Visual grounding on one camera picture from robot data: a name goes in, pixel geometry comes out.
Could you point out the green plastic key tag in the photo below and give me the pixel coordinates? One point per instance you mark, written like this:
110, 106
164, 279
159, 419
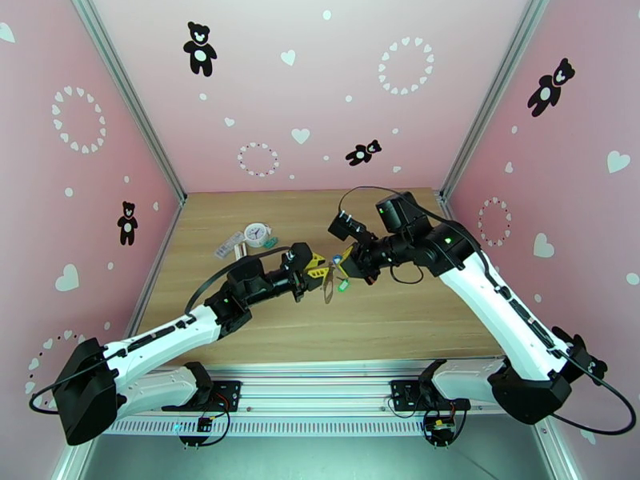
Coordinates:
343, 286

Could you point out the brown leather key fob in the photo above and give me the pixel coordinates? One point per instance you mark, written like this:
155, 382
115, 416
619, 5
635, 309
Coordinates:
328, 293

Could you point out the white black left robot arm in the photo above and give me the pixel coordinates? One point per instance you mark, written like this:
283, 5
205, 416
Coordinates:
160, 338

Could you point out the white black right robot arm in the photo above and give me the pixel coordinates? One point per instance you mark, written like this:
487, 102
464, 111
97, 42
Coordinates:
500, 303

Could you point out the white brown folding tool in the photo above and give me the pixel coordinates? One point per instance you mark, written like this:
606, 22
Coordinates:
240, 251

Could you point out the teal binder clip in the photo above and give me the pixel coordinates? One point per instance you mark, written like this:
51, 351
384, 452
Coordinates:
271, 242

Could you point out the white alarm clock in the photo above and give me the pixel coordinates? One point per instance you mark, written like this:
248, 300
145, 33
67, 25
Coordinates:
256, 234

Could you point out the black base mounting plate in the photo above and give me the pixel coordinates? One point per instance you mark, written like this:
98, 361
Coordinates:
402, 393
232, 393

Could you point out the small controller board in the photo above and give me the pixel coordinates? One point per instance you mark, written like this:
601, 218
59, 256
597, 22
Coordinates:
205, 424
440, 428

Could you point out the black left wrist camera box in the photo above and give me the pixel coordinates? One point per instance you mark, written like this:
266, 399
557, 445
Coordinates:
298, 256

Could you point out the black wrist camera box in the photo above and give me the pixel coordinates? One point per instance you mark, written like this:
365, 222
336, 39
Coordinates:
298, 256
345, 227

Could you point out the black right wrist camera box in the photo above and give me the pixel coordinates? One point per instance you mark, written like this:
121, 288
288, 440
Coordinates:
345, 227

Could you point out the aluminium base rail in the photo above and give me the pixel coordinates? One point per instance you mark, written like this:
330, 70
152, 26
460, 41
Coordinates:
310, 388

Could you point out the aluminium frame post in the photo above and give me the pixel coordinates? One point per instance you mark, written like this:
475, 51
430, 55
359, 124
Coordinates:
75, 461
550, 453
495, 93
130, 93

